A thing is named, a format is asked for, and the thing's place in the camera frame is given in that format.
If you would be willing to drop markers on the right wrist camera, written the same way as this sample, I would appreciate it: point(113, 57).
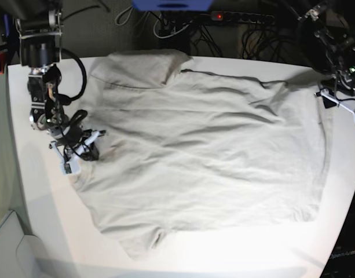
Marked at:
point(70, 167)

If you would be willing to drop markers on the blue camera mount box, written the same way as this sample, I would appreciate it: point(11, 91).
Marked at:
point(172, 5)

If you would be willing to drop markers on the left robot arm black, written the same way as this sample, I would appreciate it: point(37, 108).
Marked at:
point(326, 38)

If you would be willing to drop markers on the blue handled tool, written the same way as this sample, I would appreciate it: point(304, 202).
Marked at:
point(10, 36)

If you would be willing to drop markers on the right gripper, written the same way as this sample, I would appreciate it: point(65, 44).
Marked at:
point(75, 144)

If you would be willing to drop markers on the grey t-shirt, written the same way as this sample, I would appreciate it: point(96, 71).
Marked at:
point(189, 150)

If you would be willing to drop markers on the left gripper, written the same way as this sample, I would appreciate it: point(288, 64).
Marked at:
point(329, 100)

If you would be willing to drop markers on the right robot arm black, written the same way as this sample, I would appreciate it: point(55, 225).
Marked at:
point(41, 51)

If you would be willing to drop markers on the black power strip red light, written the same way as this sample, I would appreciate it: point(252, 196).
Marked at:
point(242, 18)

